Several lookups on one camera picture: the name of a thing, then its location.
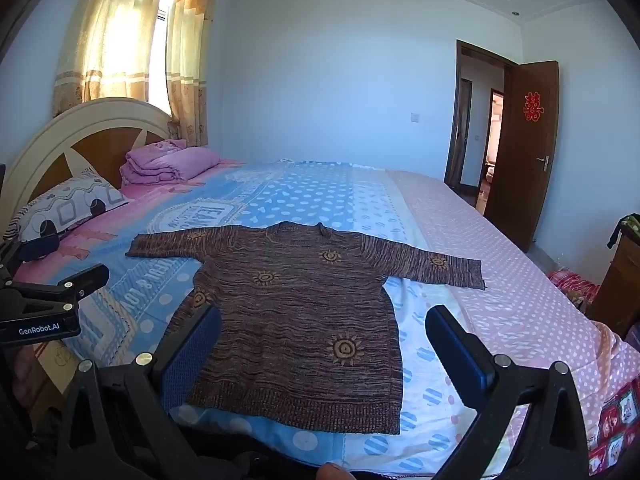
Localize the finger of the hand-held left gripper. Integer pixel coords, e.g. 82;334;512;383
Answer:
0;263;111;322
0;233;61;281

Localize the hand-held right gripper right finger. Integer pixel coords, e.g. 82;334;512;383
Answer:
425;304;591;480

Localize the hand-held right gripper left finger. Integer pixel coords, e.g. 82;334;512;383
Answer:
55;304;223;480

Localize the brown knitted sweater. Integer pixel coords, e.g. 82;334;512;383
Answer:
125;221;487;436

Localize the grey patterned pillow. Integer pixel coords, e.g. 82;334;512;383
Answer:
2;167;131;243

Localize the cream wooden bed headboard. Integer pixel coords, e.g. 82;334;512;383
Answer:
0;97;177;241

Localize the red striped cloth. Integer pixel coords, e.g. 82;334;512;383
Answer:
547;267;601;311

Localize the pink folded quilt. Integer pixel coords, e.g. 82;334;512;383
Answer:
121;139;221;186

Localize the bed with patterned sheet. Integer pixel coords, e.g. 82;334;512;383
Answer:
10;157;632;480

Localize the red printed blanket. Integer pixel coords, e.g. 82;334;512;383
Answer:
587;375;640;476

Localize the brown wooden cabinet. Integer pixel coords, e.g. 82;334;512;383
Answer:
585;232;640;351

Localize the brown wooden door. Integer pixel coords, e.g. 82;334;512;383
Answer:
482;61;560;253

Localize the dark green cloth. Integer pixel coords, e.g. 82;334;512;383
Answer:
607;212;640;251

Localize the wide yellow patterned curtain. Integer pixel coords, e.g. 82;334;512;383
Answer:
52;0;173;118

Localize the bright window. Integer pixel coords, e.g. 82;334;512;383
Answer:
147;0;176;111

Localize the narrow yellow patterned curtain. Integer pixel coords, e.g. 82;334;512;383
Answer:
165;0;221;148

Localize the red paper door decoration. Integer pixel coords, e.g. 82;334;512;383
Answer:
522;91;544;122

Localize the brown door frame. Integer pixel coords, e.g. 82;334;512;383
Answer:
444;39;521;196

